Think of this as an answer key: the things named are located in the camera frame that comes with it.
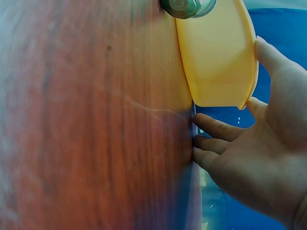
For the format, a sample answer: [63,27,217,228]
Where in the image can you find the green coffee capsule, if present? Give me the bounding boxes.
[160,0,218,20]

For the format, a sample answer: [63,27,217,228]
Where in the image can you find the person's right hand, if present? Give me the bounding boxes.
[192,35,307,230]

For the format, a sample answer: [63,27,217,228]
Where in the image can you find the yellow plastic tray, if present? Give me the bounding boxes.
[175,0,260,111]

